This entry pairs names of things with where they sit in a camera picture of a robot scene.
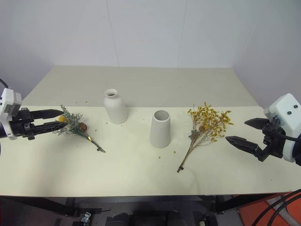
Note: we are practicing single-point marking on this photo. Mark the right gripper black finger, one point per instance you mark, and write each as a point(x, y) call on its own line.
point(257, 123)
point(244, 145)

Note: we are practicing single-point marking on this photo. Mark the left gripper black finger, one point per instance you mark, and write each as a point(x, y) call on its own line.
point(47, 114)
point(50, 127)

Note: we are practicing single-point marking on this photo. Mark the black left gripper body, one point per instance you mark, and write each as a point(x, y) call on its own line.
point(23, 122)

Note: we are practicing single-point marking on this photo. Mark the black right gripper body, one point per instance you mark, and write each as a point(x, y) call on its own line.
point(274, 141)

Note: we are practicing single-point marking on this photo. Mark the green sprig bouquet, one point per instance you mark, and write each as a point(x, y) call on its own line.
point(75, 123)

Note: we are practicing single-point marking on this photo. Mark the yellow dried flower bouquet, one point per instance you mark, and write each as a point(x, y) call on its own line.
point(209, 117)

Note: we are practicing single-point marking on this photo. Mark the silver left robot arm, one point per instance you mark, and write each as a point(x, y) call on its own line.
point(2, 131)

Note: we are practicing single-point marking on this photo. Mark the white bottle-shaped vase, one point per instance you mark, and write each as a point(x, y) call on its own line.
point(115, 109)

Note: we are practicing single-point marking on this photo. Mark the white tapered vase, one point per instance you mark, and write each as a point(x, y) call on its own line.
point(160, 131)

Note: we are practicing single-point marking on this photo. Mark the small silver metal fitting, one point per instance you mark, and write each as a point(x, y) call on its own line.
point(86, 217)

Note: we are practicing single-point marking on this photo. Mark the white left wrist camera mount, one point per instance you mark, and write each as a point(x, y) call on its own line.
point(9, 100)

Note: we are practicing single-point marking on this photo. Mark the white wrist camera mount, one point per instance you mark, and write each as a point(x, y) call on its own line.
point(9, 100)
point(288, 110)

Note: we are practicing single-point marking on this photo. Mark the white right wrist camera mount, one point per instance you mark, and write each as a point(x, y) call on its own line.
point(288, 110)

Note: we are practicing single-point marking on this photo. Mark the black table frame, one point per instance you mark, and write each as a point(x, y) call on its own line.
point(47, 204)

